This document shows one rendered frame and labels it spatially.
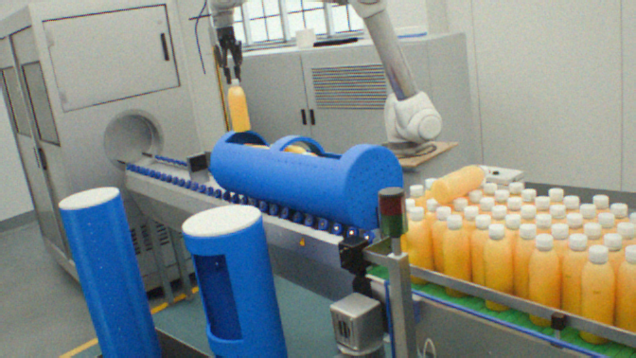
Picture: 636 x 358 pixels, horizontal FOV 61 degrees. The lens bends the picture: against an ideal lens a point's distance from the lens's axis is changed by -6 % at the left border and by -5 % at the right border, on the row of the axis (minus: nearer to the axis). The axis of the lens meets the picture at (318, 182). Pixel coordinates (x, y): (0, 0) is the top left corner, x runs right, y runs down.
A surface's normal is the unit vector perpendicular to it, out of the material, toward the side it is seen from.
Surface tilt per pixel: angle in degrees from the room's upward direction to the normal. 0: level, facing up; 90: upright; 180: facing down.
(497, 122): 90
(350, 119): 90
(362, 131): 90
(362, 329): 90
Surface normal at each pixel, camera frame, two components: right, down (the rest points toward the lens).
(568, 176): -0.67, 0.30
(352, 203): 0.63, 0.13
